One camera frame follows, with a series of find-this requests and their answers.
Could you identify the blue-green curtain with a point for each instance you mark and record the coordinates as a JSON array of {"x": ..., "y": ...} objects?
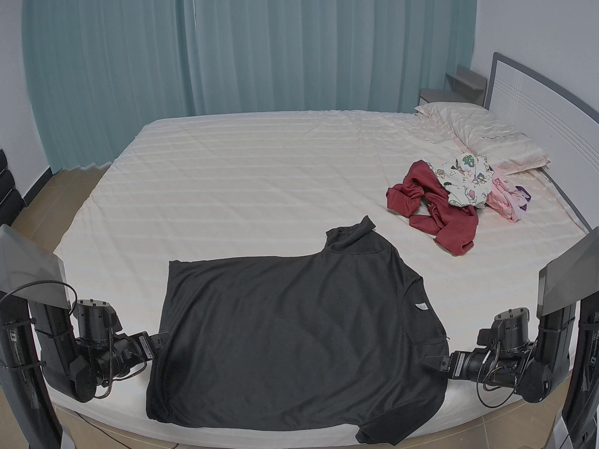
[
  {"x": 117, "y": 63},
  {"x": 327, "y": 40}
]

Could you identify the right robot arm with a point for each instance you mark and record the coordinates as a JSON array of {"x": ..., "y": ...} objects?
[{"x": 568, "y": 274}]

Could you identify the grey bedside table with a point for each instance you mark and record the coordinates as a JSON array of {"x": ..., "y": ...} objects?
[{"x": 468, "y": 80}]

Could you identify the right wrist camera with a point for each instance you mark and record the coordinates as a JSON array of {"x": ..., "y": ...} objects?
[{"x": 485, "y": 336}]

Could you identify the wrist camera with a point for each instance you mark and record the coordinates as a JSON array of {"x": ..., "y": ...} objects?
[
  {"x": 485, "y": 336},
  {"x": 116, "y": 320}
]

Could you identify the black chest of drawers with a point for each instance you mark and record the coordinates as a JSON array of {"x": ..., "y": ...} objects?
[{"x": 7, "y": 194}]

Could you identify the bed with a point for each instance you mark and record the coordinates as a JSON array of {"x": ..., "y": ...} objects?
[{"x": 234, "y": 180}]

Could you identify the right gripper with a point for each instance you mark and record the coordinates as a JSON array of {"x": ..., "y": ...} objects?
[{"x": 475, "y": 365}]

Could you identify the purple garment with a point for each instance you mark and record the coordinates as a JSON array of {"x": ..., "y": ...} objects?
[{"x": 524, "y": 191}]

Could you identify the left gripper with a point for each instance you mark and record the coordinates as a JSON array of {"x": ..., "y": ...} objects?
[{"x": 128, "y": 353}]

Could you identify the pink garment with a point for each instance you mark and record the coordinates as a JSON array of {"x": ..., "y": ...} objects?
[{"x": 503, "y": 201}]

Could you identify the black T-shirt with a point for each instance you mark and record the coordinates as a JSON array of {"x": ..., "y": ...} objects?
[{"x": 290, "y": 335}]

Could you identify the white printed pyjama top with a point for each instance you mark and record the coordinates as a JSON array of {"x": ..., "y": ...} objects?
[{"x": 463, "y": 180}]

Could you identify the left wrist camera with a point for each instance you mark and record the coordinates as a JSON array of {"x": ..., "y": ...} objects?
[{"x": 116, "y": 320}]

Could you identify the dark red garment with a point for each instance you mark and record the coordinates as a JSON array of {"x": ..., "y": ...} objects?
[{"x": 456, "y": 232}]

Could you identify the cream pillow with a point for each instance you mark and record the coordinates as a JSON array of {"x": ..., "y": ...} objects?
[{"x": 482, "y": 129}]

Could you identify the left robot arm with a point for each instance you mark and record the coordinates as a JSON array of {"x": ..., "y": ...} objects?
[{"x": 28, "y": 260}]

